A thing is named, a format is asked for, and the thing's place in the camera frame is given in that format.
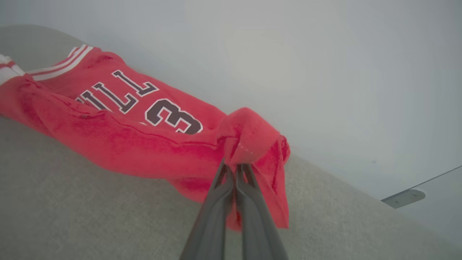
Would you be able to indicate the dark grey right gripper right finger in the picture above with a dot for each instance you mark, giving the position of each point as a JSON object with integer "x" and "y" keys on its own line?
{"x": 258, "y": 227}

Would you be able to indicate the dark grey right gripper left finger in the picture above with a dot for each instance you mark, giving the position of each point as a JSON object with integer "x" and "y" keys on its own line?
{"x": 213, "y": 224}

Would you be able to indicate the red basketball jersey garment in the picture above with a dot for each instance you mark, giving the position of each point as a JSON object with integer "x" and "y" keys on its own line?
{"x": 126, "y": 137}

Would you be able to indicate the grey metal wall post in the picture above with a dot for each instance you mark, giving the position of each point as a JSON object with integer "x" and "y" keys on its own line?
{"x": 451, "y": 189}

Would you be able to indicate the metal post foot plate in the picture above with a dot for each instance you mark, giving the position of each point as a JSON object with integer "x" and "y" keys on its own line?
{"x": 402, "y": 198}

